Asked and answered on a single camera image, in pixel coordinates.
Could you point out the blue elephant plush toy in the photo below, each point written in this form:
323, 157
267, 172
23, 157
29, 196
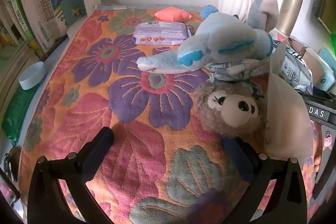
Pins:
219, 39

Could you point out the gold steel thermos tumbler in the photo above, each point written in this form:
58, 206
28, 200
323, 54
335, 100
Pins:
288, 16

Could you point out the grey brown bear plush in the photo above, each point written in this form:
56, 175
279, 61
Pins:
231, 109

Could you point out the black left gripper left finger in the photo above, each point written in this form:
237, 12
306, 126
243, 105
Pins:
47, 203

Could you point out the purple wet wipes pack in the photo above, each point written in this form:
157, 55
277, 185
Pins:
157, 33

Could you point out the white down jacket wipes pouch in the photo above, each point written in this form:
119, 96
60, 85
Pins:
290, 66

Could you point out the coral pink small cushion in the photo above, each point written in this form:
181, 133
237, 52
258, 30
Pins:
172, 14

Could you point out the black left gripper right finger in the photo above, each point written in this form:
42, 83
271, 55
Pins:
276, 191

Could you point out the row of standing books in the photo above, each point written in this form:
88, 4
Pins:
30, 16

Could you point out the green packet at table edge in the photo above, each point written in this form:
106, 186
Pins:
16, 113

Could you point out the light blue tissue pack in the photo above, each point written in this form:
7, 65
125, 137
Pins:
323, 76

